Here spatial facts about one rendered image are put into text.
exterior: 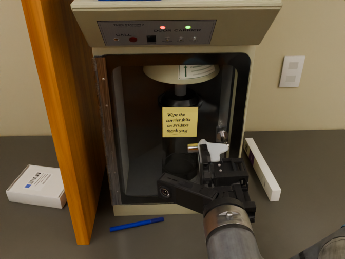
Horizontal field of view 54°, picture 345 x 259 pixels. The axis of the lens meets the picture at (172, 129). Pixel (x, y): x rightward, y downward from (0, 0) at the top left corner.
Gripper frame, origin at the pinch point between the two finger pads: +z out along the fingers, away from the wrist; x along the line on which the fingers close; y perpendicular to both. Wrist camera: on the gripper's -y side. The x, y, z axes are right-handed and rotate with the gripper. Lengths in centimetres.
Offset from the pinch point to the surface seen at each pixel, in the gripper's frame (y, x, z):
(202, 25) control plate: 0.2, 26.8, -2.7
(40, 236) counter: -40.0, -23.9, -0.6
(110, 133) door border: -19.3, 2.2, 4.3
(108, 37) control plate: -15.8, 25.0, -0.1
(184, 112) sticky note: -2.9, 6.4, 4.3
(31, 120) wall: -56, -19, 49
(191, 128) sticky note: -1.4, 2.2, 4.3
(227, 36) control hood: 5.0, 23.7, 0.4
